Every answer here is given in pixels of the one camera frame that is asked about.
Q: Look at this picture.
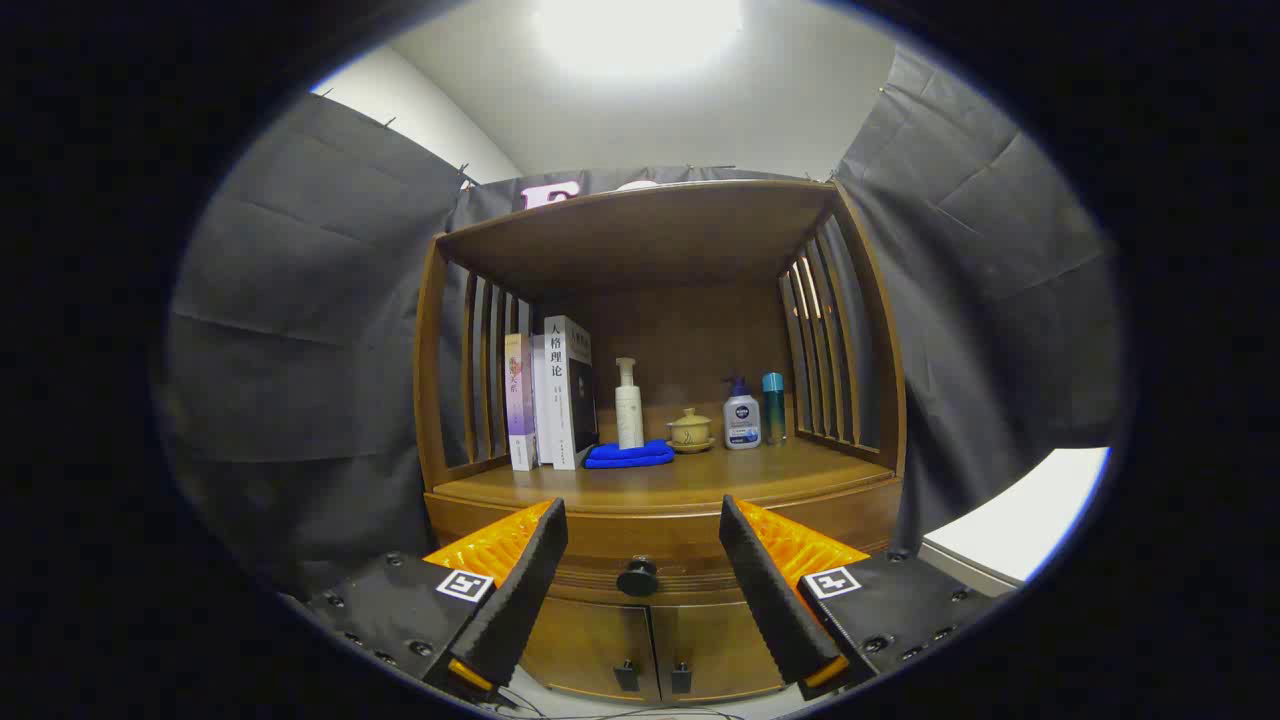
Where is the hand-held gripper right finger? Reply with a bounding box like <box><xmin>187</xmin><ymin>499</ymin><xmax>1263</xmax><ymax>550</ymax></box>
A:
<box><xmin>718</xmin><ymin>494</ymin><xmax>1001</xmax><ymax>701</ymax></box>

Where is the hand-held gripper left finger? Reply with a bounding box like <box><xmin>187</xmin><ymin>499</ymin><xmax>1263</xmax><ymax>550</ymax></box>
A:
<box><xmin>300</xmin><ymin>497</ymin><xmax>569</xmax><ymax>701</ymax></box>

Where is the wooden drawer with black knob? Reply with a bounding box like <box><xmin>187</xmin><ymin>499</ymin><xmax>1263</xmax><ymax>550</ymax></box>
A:
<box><xmin>425</xmin><ymin>488</ymin><xmax>903</xmax><ymax>607</ymax></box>

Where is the wooden countertop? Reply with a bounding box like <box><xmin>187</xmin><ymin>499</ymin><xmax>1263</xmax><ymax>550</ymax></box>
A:
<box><xmin>435</xmin><ymin>438</ymin><xmax>896</xmax><ymax>516</ymax></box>

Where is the wooden cabinet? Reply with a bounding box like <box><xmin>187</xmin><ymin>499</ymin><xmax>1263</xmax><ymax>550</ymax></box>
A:
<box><xmin>413</xmin><ymin>180</ymin><xmax>908</xmax><ymax>706</ymax></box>

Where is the white bottle with blue pump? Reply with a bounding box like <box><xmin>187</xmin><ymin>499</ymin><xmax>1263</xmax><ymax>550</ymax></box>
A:
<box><xmin>722</xmin><ymin>376</ymin><xmax>763</xmax><ymax>450</ymax></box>

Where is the blue folded cloth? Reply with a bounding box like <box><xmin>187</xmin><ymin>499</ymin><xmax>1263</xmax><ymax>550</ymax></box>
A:
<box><xmin>583</xmin><ymin>438</ymin><xmax>676</xmax><ymax>470</ymax></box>

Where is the yellow lidded teacup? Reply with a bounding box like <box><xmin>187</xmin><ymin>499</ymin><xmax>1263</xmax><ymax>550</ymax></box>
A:
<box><xmin>666</xmin><ymin>407</ymin><xmax>716</xmax><ymax>455</ymax></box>

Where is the teal bottle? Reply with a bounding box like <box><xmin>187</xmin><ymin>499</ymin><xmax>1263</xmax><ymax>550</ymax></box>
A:
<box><xmin>762</xmin><ymin>372</ymin><xmax>787</xmax><ymax>446</ymax></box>

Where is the purple book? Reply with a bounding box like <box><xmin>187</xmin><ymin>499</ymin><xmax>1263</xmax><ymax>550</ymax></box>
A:
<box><xmin>504</xmin><ymin>333</ymin><xmax>538</xmax><ymax>472</ymax></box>

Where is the thin white book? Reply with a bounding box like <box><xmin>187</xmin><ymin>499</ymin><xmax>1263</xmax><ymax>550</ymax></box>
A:
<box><xmin>530</xmin><ymin>335</ymin><xmax>554</xmax><ymax>467</ymax></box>

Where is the thick white and black book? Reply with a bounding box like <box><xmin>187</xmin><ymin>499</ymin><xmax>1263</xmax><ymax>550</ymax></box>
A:
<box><xmin>543</xmin><ymin>315</ymin><xmax>600</xmax><ymax>471</ymax></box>

